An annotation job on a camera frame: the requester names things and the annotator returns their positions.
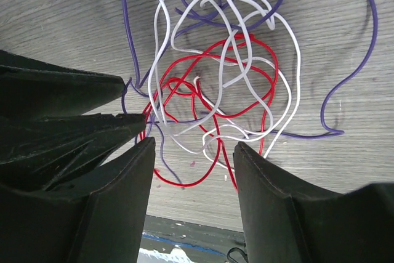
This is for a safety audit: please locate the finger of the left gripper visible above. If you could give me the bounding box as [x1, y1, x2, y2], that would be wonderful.
[1, 113, 146, 192]
[1, 50, 125, 120]

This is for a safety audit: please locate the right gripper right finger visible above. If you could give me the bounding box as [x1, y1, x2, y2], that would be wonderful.
[233, 142, 393, 262]

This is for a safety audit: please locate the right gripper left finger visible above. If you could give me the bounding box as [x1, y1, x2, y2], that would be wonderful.
[1, 137, 156, 262]

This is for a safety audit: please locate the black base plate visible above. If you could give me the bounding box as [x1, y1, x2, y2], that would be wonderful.
[140, 215, 246, 262]

